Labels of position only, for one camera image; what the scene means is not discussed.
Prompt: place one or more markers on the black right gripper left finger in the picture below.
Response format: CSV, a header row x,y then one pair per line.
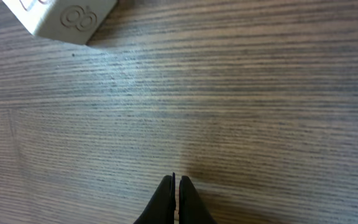
x,y
161,207

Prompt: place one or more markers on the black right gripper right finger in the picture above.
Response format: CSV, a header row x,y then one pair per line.
x,y
192,210

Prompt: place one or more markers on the wooden block red letter M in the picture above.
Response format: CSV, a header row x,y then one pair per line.
x,y
72,21

